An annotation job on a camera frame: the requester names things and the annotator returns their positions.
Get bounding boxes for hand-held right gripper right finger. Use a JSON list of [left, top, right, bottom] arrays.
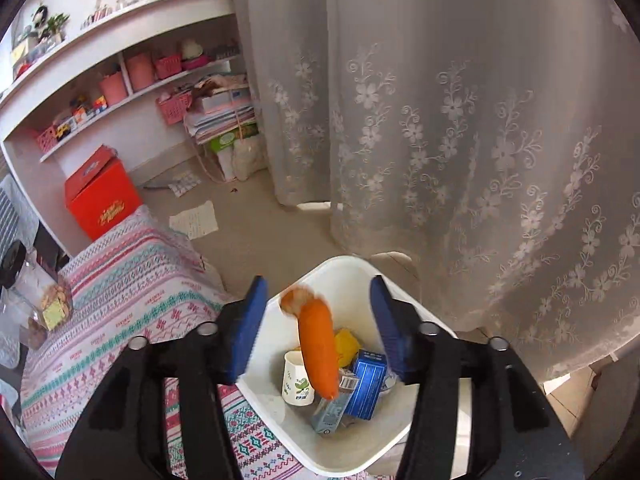
[[369, 274, 586, 480]]

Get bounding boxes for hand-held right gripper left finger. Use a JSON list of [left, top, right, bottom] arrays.
[[55, 275, 269, 480]]

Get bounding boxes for yellow snack packet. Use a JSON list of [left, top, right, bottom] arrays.
[[334, 328, 362, 368]]

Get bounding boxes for white and blue carton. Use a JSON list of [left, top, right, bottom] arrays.
[[344, 350, 390, 420]]

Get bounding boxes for white paper cup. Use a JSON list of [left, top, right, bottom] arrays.
[[281, 350, 317, 407]]

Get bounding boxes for orange carrot toy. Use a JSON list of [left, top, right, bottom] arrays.
[[279, 285, 341, 401]]

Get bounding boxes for white trash bin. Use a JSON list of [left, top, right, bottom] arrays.
[[235, 255, 473, 477]]

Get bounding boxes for light blue small carton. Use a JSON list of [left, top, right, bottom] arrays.
[[311, 369, 362, 436]]

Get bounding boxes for white paper sheet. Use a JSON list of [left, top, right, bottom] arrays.
[[169, 201, 219, 241]]

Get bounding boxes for patterned red green tablecloth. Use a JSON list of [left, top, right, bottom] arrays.
[[20, 205, 311, 480]]

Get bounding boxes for patterned paper sheet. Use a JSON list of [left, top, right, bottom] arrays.
[[167, 170, 202, 197]]

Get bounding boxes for white plastic bag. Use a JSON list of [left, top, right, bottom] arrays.
[[232, 137, 268, 181]]

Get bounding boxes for green and white box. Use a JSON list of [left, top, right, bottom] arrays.
[[207, 127, 258, 156]]

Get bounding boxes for gold foil packet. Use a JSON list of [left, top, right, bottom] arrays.
[[42, 300, 63, 331]]

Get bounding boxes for red cardboard box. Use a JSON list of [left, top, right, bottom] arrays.
[[64, 145, 145, 242]]

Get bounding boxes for stack of papers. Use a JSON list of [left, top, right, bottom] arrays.
[[184, 72, 258, 146]]

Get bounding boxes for white floral lace curtain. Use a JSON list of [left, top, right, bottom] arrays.
[[227, 0, 640, 386]]

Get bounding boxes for pink plastic basket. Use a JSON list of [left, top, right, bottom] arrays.
[[152, 55, 182, 80], [156, 91, 193, 126], [35, 127, 60, 153]]

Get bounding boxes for striped quilted sofa cover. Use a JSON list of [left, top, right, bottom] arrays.
[[0, 175, 41, 261]]

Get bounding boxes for pink storage bin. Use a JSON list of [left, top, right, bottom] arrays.
[[97, 71, 130, 107], [124, 51, 157, 92]]

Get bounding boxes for white wall shelf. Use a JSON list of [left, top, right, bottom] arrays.
[[0, 0, 251, 171]]

